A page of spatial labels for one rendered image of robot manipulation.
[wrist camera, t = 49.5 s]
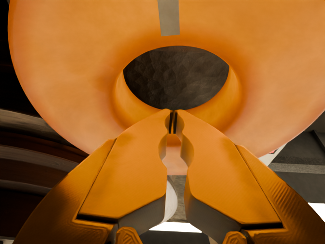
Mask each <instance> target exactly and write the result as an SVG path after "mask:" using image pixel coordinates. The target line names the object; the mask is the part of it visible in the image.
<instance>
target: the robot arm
mask: <svg viewBox="0 0 325 244"><path fill-rule="evenodd" d="M172 126H173V134H176V136H177V137H178V138H179V139H180V141H181V147H180V157H181V158H182V159H183V161H184V162H185V163H186V165H187V167H188V170H187V177H186V183H185V190H184V196H183V198H184V206H185V214H186V219H187V221H188V222H189V223H190V224H191V225H192V226H193V227H195V228H197V229H198V230H200V231H201V232H203V233H204V234H206V235H207V236H208V238H209V242H210V244H325V221H324V220H323V219H322V218H321V217H320V216H319V214H318V213H317V212H316V211H315V210H314V209H313V208H312V207H311V206H310V205H309V204H308V203H307V202H306V201H305V200H304V199H303V198H302V197H301V196H300V194H299V193H298V192H296V191H295V190H294V189H293V188H292V187H291V186H290V185H289V184H287V183H286V182H285V181H284V180H283V179H282V178H280V177H279V176H278V175H277V174H276V173H275V172H273V171H272V170H271V169H270V168H269V167H268V166H266V165H265V164H264V163H263V162H262V161H261V160H259V159H258V158H257V157H256V156H255V155H254V154H253V153H251V152H250V151H249V150H248V149H247V148H245V147H244V146H243V145H235V144H234V143H233V142H232V141H231V140H230V139H229V138H228V137H227V136H225V135H224V134H223V133H222V132H220V131H219V130H217V129H216V128H214V127H213V126H211V125H209V124H208V123H206V122H204V121H202V120H201V119H199V118H197V117H195V116H193V115H192V114H190V113H188V112H186V111H184V110H182V109H179V110H174V111H172V110H169V109H163V110H161V111H159V112H157V113H155V114H153V115H151V116H149V117H147V118H145V119H143V120H141V121H139V122H137V123H136V124H134V125H132V126H131V127H129V128H128V129H126V130H125V131H124V132H122V133H121V134H120V135H119V136H118V137H116V138H115V139H108V140H107V141H106V142H105V143H103V144H102V145H101V146H100V147H99V148H97V149H96V150H95V151H94V152H93V153H92V154H90V155H89V156H88V157H87V158H86V159H85V160H83V161H82V162H81V163H80V164H79V165H78V166H76V167H75V168H74V169H73V170H72V171H71V172H69V173H68V174H67V175H66V176H65V177H64V178H62V179H61V180H60V181H59V182H58V183H57V184H56V185H55V186H54V187H53V188H52V189H51V190H50V191H49V192H48V193H47V195H46V196H45V197H44V198H43V199H42V200H41V202H40V203H39V204H38V205H37V207H36V208H35V209H34V210H33V212H32V213H31V215H30V216H29V217H28V219H27V220H26V222H25V223H24V225H23V226H22V228H21V230H20V231H19V233H18V234H17V236H16V238H15V240H14V241H13V243H12V244H143V243H142V241H141V240H140V238H139V235H141V234H143V233H144V232H146V231H148V230H150V229H151V228H153V227H155V226H157V225H158V224H160V223H161V222H162V221H163V219H164V214H165V201H166V188H167V168H166V166H165V165H164V164H163V162H162V160H163V159H164V158H165V157H166V147H167V136H168V135H169V134H171V130H172Z"/></svg>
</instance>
